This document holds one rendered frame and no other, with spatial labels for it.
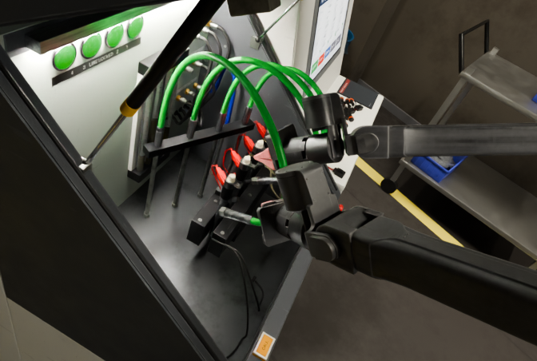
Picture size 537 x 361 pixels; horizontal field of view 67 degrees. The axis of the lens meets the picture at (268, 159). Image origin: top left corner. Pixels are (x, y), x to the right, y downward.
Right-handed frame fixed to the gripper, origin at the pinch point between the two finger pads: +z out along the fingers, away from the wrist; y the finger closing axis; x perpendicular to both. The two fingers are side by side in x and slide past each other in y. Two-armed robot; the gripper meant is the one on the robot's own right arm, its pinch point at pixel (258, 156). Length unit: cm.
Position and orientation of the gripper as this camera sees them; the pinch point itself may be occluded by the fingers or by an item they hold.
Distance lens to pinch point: 87.2
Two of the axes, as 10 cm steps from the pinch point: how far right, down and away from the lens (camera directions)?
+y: -3.0, -9.3, -2.2
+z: -7.4, 0.8, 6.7
